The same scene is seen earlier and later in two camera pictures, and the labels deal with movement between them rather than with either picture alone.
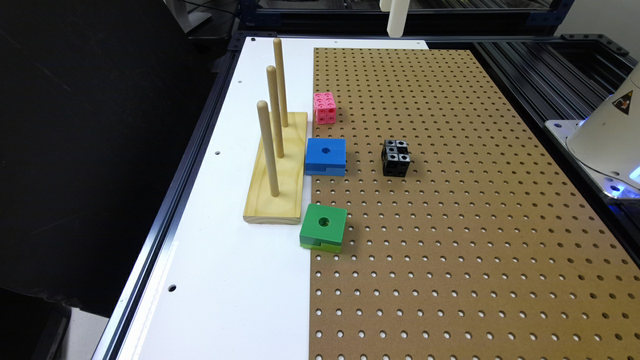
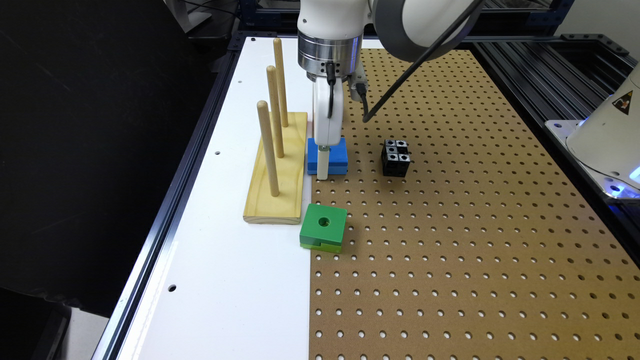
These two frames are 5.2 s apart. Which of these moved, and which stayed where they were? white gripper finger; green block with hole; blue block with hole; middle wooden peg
Moved: white gripper finger
Stayed: blue block with hole; middle wooden peg; green block with hole
